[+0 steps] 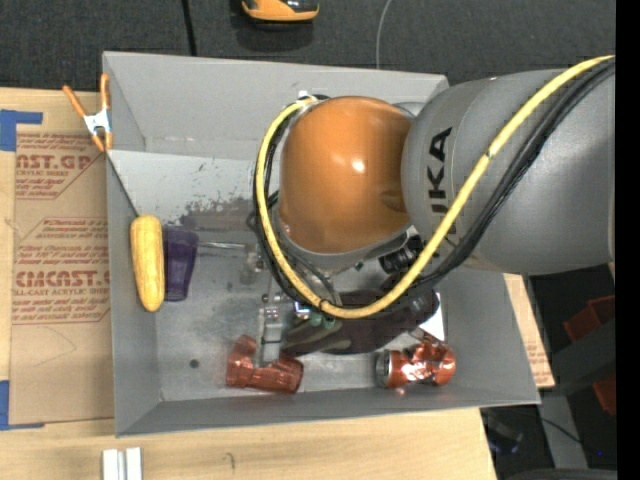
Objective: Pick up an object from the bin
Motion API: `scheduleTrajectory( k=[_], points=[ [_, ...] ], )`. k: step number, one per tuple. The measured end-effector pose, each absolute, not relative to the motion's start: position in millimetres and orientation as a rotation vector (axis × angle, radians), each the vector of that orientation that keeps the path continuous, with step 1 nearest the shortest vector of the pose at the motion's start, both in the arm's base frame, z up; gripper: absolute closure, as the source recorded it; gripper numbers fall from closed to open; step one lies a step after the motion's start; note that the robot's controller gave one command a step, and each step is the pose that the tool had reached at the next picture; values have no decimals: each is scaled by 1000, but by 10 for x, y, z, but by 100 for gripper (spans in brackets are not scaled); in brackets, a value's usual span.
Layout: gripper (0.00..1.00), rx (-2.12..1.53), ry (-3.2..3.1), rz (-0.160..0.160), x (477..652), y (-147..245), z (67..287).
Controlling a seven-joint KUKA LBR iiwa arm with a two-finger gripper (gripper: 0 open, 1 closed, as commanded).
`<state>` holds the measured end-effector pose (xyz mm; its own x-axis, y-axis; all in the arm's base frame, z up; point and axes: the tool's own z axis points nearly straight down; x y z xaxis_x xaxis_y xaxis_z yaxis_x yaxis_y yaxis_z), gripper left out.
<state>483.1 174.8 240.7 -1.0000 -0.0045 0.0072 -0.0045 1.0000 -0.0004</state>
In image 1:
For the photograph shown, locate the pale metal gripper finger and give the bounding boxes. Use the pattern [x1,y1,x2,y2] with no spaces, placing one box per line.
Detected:
[260,306,283,365]
[240,247,266,286]

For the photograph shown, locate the dark brown cloth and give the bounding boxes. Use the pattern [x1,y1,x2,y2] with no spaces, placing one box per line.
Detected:
[281,289,442,357]

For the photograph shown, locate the purple translucent plastic cup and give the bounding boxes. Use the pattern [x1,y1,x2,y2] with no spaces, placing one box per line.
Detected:
[161,224,201,303]

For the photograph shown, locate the brown cardboard board red print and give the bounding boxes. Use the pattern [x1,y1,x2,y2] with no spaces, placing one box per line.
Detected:
[0,86,557,427]

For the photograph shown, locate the grey metal bin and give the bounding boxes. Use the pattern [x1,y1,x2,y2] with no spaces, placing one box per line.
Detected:
[101,51,544,439]

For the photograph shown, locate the crushed orange drink can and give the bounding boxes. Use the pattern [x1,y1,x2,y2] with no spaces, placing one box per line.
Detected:
[374,339,458,390]

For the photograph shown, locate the yellow toy corn cob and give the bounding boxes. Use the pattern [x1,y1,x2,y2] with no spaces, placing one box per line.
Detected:
[129,213,167,313]

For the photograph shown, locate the black cylinder on white bracket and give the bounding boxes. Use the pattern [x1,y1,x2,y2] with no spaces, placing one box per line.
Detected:
[378,235,426,275]

